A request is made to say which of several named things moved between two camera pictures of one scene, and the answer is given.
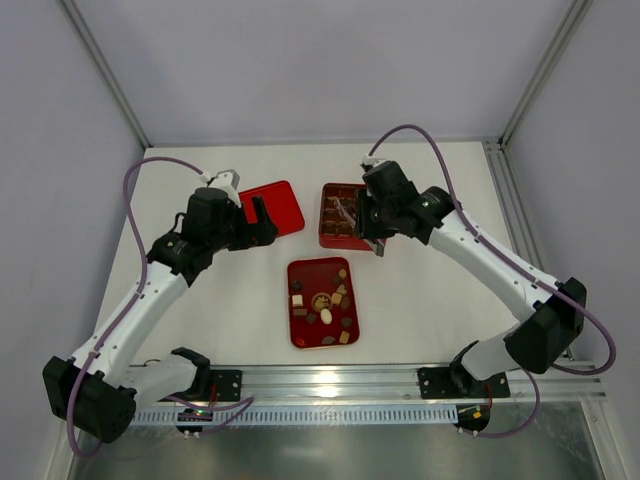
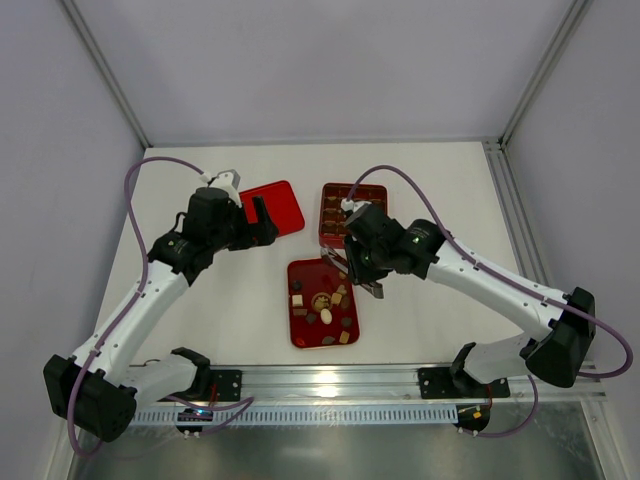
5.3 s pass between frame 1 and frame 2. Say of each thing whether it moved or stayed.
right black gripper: moved
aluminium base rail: stayed
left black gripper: stayed
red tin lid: stayed
